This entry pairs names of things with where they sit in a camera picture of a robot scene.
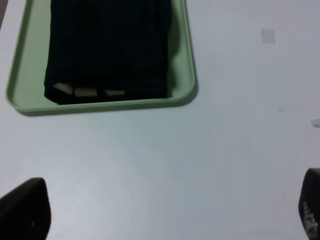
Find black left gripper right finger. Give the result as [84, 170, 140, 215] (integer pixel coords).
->
[298, 168, 320, 240]

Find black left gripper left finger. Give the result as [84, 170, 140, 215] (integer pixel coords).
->
[0, 177, 51, 240]

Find black short sleeve t-shirt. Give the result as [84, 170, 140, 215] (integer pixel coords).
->
[44, 0, 172, 105]

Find light green plastic tray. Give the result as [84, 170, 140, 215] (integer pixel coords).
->
[5, 0, 198, 116]

